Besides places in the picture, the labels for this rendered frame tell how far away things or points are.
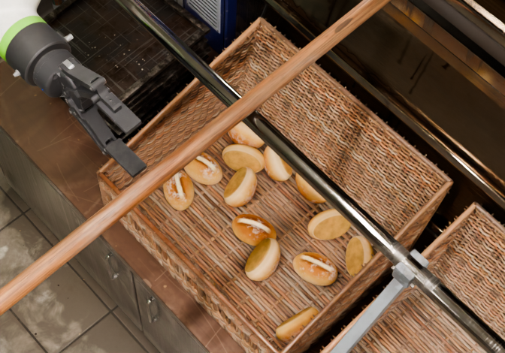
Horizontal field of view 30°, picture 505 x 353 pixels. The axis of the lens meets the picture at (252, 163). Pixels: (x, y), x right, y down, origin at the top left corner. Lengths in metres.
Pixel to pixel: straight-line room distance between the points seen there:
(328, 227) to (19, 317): 1.00
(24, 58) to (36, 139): 0.70
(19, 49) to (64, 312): 1.24
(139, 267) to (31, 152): 0.38
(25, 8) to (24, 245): 1.27
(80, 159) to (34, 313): 0.63
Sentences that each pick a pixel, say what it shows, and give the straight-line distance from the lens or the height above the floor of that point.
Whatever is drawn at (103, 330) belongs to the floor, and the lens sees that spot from 2.63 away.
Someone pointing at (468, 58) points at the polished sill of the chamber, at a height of 1.16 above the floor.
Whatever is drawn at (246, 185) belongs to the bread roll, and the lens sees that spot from 2.05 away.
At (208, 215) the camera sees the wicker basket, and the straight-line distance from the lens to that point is 2.09.
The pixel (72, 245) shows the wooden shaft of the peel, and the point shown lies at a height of 1.20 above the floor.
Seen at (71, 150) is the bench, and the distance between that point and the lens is 2.20.
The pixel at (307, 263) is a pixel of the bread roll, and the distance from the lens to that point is 1.99.
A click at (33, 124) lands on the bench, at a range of 2.25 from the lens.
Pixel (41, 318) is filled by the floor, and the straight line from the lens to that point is 2.66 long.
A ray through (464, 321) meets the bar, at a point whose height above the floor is 1.17.
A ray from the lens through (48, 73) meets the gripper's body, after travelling 1.52.
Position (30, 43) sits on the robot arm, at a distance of 1.54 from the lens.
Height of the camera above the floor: 2.47
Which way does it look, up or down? 61 degrees down
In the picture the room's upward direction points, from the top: 5 degrees clockwise
